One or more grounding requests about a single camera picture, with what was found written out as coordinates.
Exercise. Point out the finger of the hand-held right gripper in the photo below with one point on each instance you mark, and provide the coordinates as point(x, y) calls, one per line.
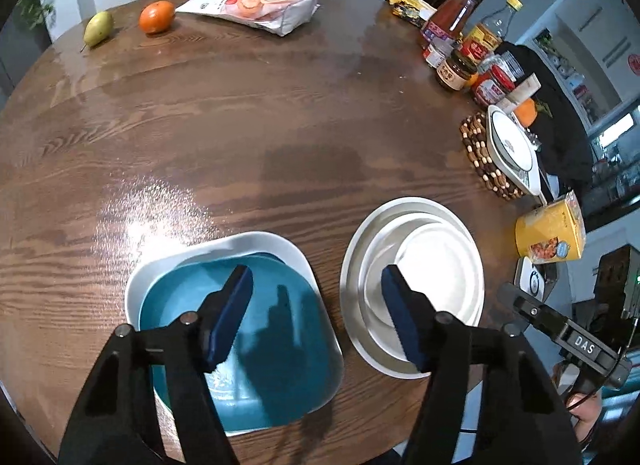
point(530, 306)

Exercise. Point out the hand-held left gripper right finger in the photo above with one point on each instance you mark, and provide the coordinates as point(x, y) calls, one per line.
point(405, 320)

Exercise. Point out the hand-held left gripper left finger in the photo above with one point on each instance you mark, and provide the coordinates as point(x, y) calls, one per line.
point(230, 317)

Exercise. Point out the medium white bowl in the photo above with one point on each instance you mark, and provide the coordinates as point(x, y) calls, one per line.
point(372, 285)

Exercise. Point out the blue square plate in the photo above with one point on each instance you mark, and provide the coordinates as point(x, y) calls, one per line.
point(280, 345)

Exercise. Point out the white straight-sided cup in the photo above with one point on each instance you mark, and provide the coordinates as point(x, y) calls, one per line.
point(440, 270)

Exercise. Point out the large grey bowl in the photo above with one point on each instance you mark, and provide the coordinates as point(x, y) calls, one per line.
point(351, 285)

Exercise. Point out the large patterned square plate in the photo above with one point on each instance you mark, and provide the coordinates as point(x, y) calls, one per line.
point(225, 245)

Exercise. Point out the person's right hand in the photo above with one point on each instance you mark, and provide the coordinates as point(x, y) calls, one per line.
point(586, 415)

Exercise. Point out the white square device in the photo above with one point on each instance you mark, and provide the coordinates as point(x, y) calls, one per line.
point(532, 280)

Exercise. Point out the yellow food carton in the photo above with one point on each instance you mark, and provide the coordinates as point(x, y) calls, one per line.
point(550, 230)

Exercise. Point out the white blue-patterned square dish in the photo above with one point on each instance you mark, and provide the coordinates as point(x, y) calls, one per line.
point(525, 180)

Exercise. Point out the wooden bead trivet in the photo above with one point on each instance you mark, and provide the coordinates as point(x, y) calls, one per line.
point(477, 150)

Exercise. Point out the oval black-rimmed white dish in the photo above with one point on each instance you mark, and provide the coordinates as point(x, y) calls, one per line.
point(510, 142)

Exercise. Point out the black jacket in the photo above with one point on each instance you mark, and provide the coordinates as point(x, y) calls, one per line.
point(565, 145)

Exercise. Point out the large orange with leaves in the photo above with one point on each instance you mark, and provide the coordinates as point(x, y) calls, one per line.
point(526, 112)

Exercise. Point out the white tube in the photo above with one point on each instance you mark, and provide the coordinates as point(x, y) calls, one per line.
point(522, 92)

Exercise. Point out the red-lidded jar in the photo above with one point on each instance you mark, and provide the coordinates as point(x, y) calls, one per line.
point(492, 90)

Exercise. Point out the clear plastic cup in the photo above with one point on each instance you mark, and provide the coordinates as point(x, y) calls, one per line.
point(510, 65)

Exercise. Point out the brown sauce jar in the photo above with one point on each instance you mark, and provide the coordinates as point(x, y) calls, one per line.
point(454, 72)

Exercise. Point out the red sauce bottle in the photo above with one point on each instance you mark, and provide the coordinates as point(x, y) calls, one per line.
point(450, 17)

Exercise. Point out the tangerine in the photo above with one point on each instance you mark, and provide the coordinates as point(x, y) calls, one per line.
point(157, 16)

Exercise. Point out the pink snack bag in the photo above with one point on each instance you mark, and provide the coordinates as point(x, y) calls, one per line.
point(250, 7)

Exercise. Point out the yellow snack packet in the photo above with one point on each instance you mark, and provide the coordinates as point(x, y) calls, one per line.
point(410, 7)

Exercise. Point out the green pear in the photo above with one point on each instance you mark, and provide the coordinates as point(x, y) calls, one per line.
point(98, 27)

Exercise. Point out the green vine plant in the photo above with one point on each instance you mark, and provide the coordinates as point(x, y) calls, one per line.
point(35, 7)

